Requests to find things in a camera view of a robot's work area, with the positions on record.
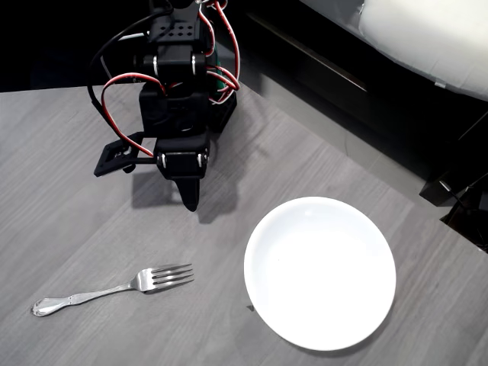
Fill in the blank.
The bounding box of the green circuit board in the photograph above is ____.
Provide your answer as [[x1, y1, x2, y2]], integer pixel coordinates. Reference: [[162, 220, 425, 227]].
[[207, 40, 230, 95]]

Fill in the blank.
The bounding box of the red white gripper servo cable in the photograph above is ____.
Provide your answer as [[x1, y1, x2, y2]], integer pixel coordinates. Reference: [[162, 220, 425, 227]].
[[100, 73, 169, 158]]

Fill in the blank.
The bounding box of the red white arm servo cable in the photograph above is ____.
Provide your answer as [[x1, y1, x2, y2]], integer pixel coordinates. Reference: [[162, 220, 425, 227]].
[[197, 0, 242, 106]]

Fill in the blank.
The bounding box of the dark furniture frame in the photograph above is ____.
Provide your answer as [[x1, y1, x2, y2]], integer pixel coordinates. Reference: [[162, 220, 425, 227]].
[[243, 0, 488, 182]]

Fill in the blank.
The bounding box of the white cushion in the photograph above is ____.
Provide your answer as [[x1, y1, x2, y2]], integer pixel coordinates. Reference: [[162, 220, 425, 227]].
[[299, 0, 488, 102]]

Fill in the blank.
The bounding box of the white round plate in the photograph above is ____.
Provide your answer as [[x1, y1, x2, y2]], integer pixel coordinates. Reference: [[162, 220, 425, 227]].
[[243, 196, 397, 352]]

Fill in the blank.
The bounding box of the metal fork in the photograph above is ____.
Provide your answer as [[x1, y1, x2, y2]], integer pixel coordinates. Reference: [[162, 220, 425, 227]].
[[30, 263, 195, 318]]

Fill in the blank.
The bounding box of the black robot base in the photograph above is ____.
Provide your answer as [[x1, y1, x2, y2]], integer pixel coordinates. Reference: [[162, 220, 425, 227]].
[[207, 90, 238, 134]]

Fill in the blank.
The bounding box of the thin grey cable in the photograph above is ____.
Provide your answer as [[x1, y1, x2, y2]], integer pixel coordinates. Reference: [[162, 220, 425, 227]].
[[99, 32, 149, 77]]

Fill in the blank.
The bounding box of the black flat camera mount frame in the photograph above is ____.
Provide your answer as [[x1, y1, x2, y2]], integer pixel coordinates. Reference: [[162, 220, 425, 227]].
[[93, 131, 157, 178]]

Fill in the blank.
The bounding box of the black furniture leg block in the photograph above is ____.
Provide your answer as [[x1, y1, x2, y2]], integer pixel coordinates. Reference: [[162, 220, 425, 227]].
[[419, 171, 488, 253]]

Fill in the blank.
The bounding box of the black cable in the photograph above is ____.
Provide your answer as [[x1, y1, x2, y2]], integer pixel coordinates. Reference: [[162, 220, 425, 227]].
[[86, 7, 173, 129]]

